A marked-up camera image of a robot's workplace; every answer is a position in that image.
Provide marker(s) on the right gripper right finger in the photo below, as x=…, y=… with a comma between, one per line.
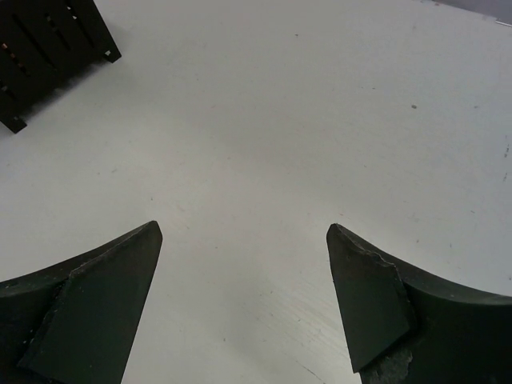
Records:
x=405, y=325

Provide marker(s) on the black slotted organizer box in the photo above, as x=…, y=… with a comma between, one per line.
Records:
x=43, y=45

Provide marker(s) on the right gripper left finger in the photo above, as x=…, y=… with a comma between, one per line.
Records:
x=75, y=321

